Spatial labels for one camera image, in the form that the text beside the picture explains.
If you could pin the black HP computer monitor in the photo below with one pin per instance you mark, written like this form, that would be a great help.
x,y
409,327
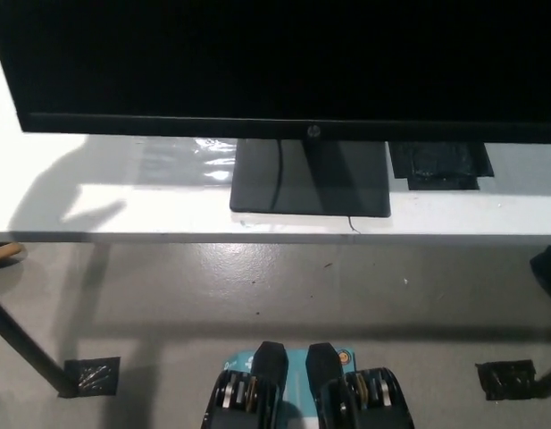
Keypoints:
x,y
275,58

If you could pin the black glossy monitor stand base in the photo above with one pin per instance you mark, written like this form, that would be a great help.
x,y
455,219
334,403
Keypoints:
x,y
333,187

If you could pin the clear plastic film sheet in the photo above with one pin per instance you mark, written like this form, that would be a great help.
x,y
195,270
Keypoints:
x,y
208,161

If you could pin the black tape patch on floor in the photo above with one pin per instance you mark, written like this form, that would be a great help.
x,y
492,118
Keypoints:
x,y
505,380
94,377

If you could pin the brown wooden object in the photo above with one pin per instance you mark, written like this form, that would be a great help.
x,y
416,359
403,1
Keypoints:
x,y
2,257

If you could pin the black bulky object on floor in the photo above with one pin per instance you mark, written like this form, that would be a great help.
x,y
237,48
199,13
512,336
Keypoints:
x,y
547,275

